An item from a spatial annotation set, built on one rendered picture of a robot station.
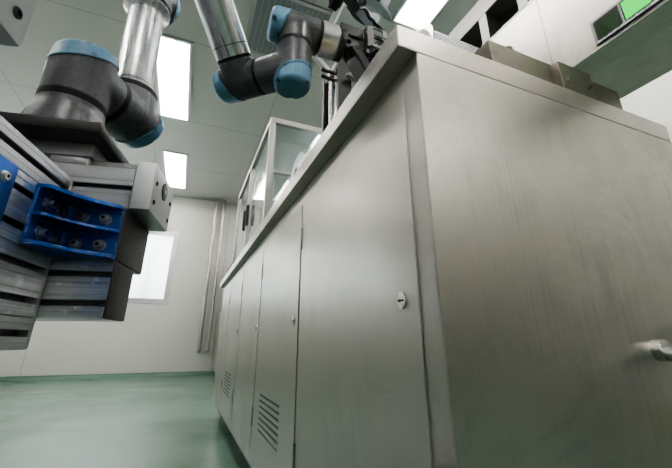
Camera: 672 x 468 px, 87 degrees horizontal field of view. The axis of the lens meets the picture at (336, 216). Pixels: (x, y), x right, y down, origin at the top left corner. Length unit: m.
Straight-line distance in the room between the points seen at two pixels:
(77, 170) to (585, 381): 0.81
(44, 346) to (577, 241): 6.21
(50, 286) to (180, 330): 5.48
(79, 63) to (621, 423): 1.04
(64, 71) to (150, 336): 5.47
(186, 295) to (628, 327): 5.89
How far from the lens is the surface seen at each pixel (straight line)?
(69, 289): 0.69
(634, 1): 1.14
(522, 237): 0.53
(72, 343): 6.29
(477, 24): 1.57
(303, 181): 0.92
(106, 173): 0.73
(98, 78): 0.89
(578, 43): 1.19
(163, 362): 6.15
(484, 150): 0.54
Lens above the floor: 0.47
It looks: 20 degrees up
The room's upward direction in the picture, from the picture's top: straight up
